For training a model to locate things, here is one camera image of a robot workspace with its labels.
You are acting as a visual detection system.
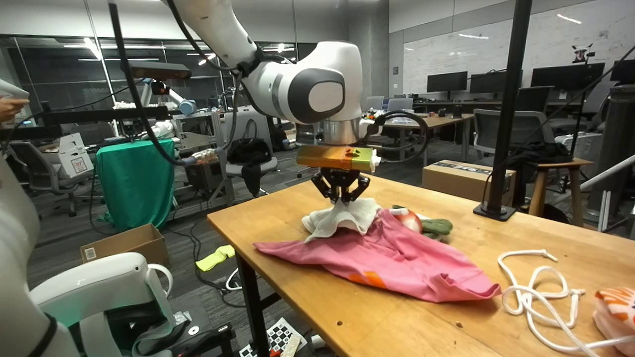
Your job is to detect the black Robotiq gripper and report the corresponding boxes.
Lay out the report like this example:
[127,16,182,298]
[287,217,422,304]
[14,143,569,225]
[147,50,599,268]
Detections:
[309,169,373,205]

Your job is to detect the white towel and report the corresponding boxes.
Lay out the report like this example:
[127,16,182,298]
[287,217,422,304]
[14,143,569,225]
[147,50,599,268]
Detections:
[301,197,383,245]

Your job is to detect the pink shirt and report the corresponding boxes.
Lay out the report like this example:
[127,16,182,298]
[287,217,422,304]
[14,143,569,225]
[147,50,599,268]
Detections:
[254,209,504,306]

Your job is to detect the thin white cord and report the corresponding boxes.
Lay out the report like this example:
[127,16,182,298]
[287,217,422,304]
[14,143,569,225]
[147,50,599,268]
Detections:
[496,248,635,357]

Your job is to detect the peach printed shirt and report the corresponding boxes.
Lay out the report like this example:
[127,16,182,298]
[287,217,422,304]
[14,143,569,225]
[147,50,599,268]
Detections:
[591,284,635,342]

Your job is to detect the black bag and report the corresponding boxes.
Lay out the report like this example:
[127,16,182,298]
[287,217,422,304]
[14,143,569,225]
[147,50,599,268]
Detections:
[226,137,274,199]

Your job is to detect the green plush toy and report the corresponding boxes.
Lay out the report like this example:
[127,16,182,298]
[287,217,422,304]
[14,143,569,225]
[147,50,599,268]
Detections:
[418,217,456,243]

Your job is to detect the cardboard box with black tape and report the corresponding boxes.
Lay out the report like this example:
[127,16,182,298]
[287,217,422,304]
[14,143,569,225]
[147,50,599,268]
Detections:
[422,157,518,205]

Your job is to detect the wooden office desk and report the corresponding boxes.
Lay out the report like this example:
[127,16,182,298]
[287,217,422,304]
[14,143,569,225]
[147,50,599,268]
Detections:
[379,112,478,161]

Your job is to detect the yellow green foam piece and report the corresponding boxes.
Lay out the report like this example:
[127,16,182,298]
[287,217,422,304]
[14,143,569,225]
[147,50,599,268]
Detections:
[194,245,238,274]

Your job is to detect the checkerboard calibration board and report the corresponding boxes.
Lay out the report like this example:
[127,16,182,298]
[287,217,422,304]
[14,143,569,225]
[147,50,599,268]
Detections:
[238,316,309,357]

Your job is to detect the black stand pole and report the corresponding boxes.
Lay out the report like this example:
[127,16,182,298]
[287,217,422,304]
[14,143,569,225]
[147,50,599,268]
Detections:
[472,0,534,225]

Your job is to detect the grey mesh office chair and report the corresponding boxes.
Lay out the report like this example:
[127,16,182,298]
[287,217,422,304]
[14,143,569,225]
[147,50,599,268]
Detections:
[472,108,557,161]

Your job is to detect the black cloth bundle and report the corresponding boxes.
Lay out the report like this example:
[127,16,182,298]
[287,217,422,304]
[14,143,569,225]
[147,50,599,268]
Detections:
[512,141,573,167]

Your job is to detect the green cloth cover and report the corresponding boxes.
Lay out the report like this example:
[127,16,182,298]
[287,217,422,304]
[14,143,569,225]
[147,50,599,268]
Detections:
[93,137,178,233]

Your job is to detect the wooden stool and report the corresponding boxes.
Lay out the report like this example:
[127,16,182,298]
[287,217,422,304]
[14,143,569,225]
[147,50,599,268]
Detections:
[526,157,593,227]

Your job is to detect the black lamp head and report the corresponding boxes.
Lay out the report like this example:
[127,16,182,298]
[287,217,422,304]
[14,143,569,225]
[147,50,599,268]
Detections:
[121,58,194,86]

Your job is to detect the small open cardboard box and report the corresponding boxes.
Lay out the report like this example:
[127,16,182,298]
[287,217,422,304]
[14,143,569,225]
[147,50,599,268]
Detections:
[77,225,170,266]

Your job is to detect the white printed box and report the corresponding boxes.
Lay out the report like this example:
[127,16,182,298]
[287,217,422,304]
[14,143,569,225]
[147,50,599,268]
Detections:
[55,131,95,181]

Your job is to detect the dark grey cylinder bin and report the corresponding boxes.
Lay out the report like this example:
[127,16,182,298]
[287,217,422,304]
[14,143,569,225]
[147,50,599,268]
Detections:
[597,86,635,227]

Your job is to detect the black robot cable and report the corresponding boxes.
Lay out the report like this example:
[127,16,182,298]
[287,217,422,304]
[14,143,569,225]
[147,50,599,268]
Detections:
[107,0,432,167]

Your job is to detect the white metal rail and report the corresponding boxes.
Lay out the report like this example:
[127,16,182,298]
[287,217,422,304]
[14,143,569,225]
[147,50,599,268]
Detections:
[579,153,635,235]

